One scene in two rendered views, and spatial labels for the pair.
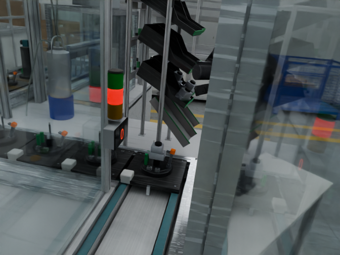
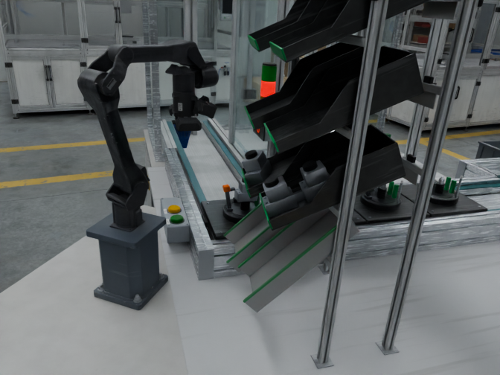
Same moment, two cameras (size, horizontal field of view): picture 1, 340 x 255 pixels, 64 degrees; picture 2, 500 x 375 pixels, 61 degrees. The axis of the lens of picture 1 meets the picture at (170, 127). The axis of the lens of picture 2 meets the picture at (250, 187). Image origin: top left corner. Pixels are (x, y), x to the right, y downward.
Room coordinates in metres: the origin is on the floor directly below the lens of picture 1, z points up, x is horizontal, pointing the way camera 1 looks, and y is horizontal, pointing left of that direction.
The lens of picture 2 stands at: (2.10, -0.48, 1.60)
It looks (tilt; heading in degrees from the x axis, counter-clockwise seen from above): 24 degrees down; 154
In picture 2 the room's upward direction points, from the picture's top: 3 degrees clockwise
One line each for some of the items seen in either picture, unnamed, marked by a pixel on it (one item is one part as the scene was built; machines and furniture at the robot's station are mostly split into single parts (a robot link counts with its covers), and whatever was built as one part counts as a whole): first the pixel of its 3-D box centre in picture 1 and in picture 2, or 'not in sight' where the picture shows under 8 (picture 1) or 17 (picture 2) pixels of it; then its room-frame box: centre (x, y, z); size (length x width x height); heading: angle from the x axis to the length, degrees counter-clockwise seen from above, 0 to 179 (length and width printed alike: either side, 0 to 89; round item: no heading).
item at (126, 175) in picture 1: (127, 176); not in sight; (0.93, 0.15, 0.97); 0.05 x 0.05 x 0.04; 82
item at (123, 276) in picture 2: not in sight; (129, 257); (1.11, -0.34, 0.96); 0.15 x 0.15 x 0.20; 45
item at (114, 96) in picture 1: (115, 95); (268, 88); (0.84, 0.19, 1.33); 0.05 x 0.05 x 0.05
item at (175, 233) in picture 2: not in sight; (174, 218); (0.89, -0.16, 0.93); 0.21 x 0.07 x 0.06; 172
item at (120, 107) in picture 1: (115, 110); not in sight; (0.84, 0.19, 1.28); 0.05 x 0.05 x 0.05
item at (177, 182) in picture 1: (156, 170); (244, 216); (1.01, 0.04, 0.96); 0.24 x 0.24 x 0.02; 82
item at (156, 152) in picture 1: (155, 149); (248, 188); (1.01, 0.05, 1.06); 0.08 x 0.04 x 0.07; 82
